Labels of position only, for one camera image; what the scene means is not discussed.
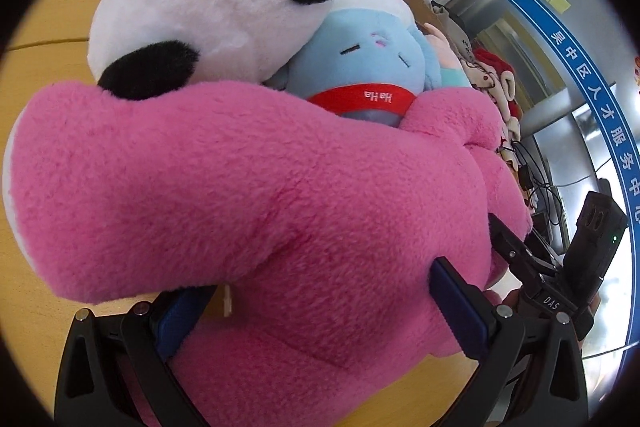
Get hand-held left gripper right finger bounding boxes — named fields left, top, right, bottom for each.
left=429, top=256, right=589, bottom=427

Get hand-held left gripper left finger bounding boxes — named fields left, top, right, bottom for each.
left=54, top=287, right=218, bottom=427

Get teal plush doll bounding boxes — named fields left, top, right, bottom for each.
left=422, top=23, right=473, bottom=88

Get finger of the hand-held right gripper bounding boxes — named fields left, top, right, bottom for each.
left=487, top=212, right=557, bottom=293

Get grey cloth bag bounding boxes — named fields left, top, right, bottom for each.
left=430, top=0, right=477, bottom=64

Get red-haired doll plush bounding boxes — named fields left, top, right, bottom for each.
left=460, top=47, right=525, bottom=168

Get blue plush with red band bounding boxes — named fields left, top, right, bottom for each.
left=265, top=0, right=443, bottom=128

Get pink plush toy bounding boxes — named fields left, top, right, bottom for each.
left=2, top=79, right=533, bottom=427

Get blue glass banner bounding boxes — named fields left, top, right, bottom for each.
left=494, top=0, right=640, bottom=235

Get black cables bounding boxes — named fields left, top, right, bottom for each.
left=499, top=138, right=563, bottom=214

